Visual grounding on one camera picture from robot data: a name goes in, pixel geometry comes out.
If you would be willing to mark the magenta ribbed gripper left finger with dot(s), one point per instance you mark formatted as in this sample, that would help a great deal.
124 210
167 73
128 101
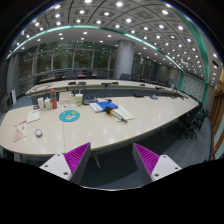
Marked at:
69 166

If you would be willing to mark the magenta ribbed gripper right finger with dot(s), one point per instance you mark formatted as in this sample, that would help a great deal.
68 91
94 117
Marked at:
152 166

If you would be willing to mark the round teal mouse pad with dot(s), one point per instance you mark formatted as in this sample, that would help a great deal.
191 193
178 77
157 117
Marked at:
69 116

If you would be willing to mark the black office chair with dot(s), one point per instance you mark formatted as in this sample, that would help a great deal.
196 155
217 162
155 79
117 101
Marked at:
188 125

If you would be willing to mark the red white leaflet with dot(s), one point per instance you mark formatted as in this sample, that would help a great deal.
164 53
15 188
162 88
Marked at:
20 130

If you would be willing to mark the white paper sheet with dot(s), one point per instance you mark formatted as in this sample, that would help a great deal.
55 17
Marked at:
33 116

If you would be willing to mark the white open booklet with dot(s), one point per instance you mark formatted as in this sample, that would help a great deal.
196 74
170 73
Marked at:
124 113

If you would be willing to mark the white notebook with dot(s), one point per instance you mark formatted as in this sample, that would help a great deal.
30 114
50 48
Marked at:
96 107

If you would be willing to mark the blue book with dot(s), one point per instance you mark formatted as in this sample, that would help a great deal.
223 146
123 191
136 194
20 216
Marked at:
104 104

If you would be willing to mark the white green lidded cup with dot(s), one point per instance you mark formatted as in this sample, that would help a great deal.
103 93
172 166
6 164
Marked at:
79 99

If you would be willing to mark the white paper cup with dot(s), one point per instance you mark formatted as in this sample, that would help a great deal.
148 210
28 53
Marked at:
41 103

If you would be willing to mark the red orange bottle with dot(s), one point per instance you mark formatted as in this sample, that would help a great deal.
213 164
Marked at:
53 99

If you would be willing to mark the rear long conference table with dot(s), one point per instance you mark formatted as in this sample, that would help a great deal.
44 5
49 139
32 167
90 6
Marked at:
97 84

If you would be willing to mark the large round concrete pillar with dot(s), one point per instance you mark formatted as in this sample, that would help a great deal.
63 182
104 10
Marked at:
124 58

